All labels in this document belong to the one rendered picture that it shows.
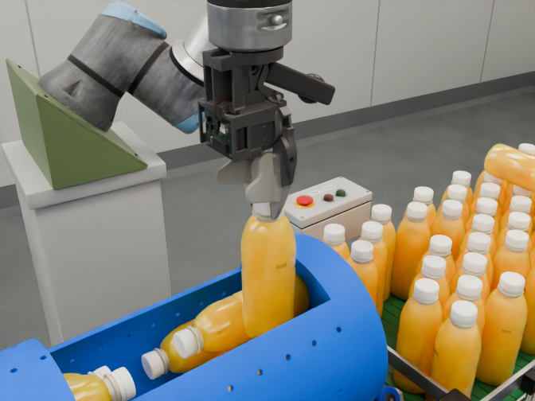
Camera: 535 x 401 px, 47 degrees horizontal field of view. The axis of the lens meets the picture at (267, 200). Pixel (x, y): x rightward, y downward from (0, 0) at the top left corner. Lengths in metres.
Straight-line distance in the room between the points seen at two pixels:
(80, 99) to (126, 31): 0.18
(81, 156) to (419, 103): 3.87
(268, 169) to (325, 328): 0.23
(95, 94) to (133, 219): 0.31
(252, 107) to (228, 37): 0.08
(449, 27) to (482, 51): 0.48
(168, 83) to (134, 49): 0.10
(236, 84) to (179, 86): 0.76
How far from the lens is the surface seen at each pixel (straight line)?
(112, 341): 0.94
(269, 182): 0.71
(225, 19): 0.63
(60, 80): 1.45
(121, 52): 1.44
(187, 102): 1.42
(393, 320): 1.30
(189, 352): 0.88
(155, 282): 1.63
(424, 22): 4.80
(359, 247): 1.11
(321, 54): 4.26
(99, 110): 1.45
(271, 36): 0.64
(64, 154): 1.37
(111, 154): 1.40
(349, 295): 0.84
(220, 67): 0.64
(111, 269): 1.56
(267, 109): 0.67
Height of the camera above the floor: 1.71
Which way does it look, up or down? 29 degrees down
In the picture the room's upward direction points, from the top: straight up
